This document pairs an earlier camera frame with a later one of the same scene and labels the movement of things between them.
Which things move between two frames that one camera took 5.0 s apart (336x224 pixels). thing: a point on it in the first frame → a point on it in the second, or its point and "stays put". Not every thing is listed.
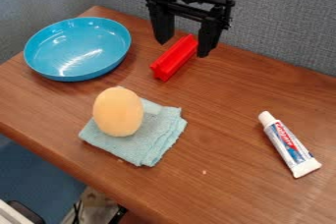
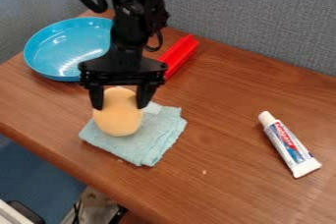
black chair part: (28, 212) stays put
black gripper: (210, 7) → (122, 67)
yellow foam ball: (119, 111) stays put
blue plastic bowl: (78, 48) stays put
